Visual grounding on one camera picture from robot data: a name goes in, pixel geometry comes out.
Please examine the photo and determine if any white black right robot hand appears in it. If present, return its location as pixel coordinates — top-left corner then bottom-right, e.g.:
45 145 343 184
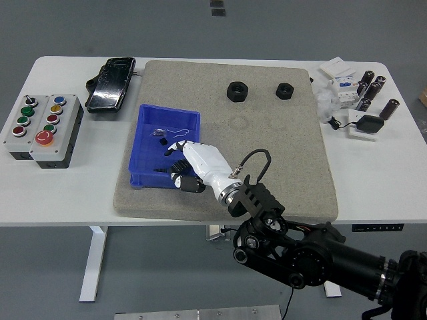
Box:
163 140 244 203

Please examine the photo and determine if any large black gear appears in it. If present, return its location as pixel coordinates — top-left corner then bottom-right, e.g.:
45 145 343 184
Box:
169 158 190 175

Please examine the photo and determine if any blue plastic bin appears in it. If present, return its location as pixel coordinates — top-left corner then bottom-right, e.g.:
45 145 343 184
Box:
128 103 202 189

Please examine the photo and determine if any silver under-table socket box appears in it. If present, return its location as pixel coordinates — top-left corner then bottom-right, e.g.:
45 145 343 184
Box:
205 225 232 241

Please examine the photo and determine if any large black hex nut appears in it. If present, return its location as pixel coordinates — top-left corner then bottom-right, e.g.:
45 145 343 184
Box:
226 81 248 103

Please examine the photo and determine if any small black hex nut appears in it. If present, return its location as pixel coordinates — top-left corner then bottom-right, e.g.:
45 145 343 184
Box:
275 83 295 100

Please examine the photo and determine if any grey emergency-stop button box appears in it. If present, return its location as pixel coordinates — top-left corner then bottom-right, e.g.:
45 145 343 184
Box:
29 93 84 169

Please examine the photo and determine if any grey four-button control box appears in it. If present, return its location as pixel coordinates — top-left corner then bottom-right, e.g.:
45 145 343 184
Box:
3 95 51 161

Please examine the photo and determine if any grey-brown foam mat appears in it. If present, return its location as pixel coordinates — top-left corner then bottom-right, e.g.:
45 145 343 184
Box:
112 59 340 223

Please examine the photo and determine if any black device in plastic wrap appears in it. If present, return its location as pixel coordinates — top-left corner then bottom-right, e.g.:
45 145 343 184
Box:
84 57 137 115

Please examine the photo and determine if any clear crumpled plastic bag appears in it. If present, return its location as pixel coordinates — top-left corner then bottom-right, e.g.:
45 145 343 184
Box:
314 84 342 124

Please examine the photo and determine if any white table leg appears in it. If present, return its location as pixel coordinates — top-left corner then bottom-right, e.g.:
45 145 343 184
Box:
79 225 108 303
324 280 343 298

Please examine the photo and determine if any white circuit breaker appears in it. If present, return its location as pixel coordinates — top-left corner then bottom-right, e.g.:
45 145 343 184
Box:
331 75 363 108

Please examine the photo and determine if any white flat carton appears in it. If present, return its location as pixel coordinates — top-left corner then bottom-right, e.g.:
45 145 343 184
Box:
319 57 356 79

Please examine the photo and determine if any black table control panel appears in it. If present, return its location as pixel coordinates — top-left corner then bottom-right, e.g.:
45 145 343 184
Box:
351 223 405 232

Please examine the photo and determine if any thin white wire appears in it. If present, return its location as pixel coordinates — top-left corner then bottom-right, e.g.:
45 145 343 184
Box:
165 127 189 139

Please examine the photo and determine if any black power cable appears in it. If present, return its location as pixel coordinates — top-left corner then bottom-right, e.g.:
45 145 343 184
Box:
222 227 295 320

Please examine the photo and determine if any black power adapter with cord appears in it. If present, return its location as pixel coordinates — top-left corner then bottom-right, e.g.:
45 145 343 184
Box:
328 115 386 135

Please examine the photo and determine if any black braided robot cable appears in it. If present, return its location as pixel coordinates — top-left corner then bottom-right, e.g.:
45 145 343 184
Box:
361 305 395 320

